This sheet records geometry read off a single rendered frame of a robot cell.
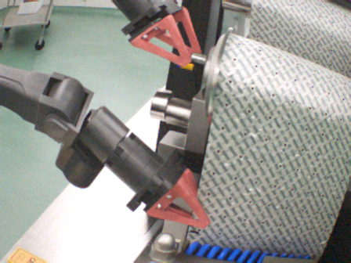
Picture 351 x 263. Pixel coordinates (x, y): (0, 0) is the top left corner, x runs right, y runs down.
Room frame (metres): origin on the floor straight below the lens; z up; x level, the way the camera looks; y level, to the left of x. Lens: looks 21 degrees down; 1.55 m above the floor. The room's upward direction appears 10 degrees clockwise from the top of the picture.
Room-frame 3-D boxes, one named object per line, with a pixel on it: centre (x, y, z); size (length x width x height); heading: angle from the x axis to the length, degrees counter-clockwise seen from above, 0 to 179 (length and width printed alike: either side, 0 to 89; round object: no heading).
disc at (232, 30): (0.99, -0.05, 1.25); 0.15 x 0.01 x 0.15; 168
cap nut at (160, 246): (0.87, -0.01, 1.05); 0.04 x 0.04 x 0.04
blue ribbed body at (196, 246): (0.89, -0.15, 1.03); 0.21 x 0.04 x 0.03; 78
